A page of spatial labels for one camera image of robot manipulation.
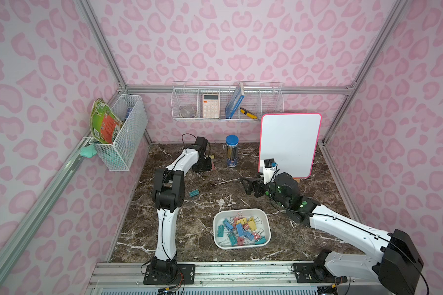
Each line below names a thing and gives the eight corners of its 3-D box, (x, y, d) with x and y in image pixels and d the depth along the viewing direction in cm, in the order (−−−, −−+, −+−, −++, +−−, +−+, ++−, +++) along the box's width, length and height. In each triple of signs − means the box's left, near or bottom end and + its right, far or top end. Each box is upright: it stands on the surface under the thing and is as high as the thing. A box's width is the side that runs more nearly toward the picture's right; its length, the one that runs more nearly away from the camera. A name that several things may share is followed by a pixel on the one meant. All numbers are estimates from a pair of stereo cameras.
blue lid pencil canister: (226, 167, 110) (225, 144, 95) (226, 158, 115) (225, 134, 100) (238, 167, 110) (239, 144, 95) (237, 158, 115) (238, 134, 100)
